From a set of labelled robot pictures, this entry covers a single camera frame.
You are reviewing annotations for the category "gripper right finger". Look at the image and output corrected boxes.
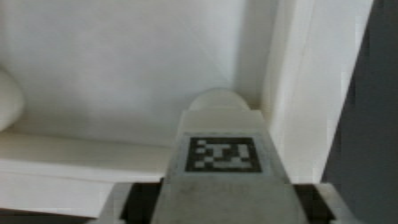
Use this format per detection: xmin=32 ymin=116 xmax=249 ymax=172
xmin=293 ymin=183 xmax=362 ymax=224

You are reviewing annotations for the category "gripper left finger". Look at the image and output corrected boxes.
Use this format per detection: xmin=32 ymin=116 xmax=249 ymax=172
xmin=94 ymin=182 xmax=162 ymax=224

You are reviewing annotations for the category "white table leg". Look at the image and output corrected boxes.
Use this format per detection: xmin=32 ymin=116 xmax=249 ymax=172
xmin=151 ymin=89 xmax=309 ymax=224

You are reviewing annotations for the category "white square table top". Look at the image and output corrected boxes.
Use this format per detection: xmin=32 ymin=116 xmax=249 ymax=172
xmin=0 ymin=0 xmax=375 ymax=224

